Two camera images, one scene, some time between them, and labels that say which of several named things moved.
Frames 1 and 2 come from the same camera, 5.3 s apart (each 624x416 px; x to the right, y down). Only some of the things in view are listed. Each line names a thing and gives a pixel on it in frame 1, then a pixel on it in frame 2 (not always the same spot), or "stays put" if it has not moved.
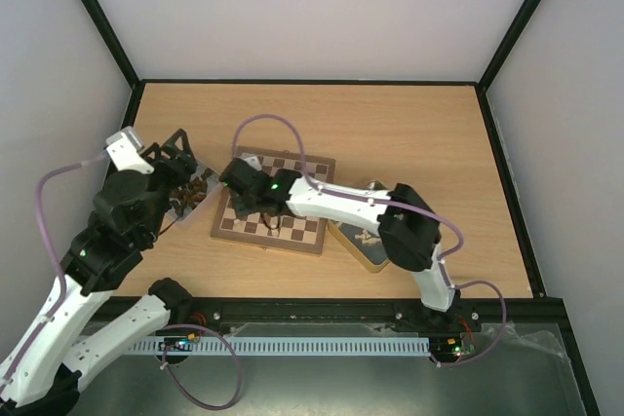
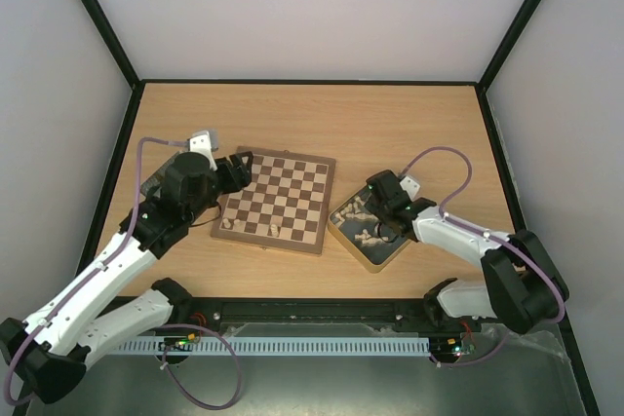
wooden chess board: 283,230 stays put
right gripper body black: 234,181 -> 385,190
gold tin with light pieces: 366,245 stays put
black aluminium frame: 539,313 stays put
